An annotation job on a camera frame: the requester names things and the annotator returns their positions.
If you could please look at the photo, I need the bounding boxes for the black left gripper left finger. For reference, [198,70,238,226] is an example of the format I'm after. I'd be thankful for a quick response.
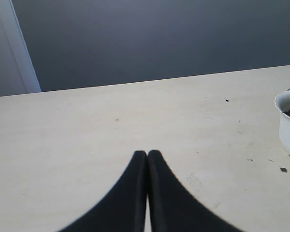
[61,151,146,232]

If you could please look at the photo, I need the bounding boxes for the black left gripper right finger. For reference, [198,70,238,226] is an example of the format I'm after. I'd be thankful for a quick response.
[147,150,239,232]

